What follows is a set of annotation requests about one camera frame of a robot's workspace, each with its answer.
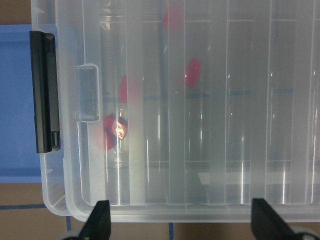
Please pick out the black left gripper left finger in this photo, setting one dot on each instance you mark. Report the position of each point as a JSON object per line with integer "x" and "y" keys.
{"x": 98, "y": 224}

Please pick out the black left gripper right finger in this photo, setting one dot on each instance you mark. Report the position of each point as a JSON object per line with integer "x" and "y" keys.
{"x": 266, "y": 224}

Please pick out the red block from tray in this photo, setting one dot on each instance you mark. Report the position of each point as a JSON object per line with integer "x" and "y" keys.
{"x": 113, "y": 129}

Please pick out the clear plastic box lid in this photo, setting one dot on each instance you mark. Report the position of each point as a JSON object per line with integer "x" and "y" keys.
{"x": 190, "y": 107}

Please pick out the red block in box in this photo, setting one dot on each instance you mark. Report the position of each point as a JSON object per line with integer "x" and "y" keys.
{"x": 193, "y": 72}
{"x": 123, "y": 91}
{"x": 173, "y": 19}

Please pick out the clear plastic storage box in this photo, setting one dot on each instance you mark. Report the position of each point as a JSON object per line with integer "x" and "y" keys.
{"x": 50, "y": 175}

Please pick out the black box latch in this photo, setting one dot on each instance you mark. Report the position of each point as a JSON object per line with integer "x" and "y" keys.
{"x": 45, "y": 91}

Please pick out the blue plastic tray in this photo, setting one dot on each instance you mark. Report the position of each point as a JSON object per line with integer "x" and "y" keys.
{"x": 19, "y": 160}

